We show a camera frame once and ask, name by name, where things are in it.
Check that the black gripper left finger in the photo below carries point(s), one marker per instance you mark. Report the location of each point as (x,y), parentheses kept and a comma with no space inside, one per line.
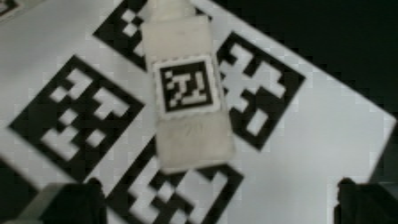
(77,206)

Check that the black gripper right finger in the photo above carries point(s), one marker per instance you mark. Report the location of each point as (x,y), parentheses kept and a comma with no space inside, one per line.
(366,203)

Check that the fiducial marker sheet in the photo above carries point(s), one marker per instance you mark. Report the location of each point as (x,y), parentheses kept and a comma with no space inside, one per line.
(77,120)

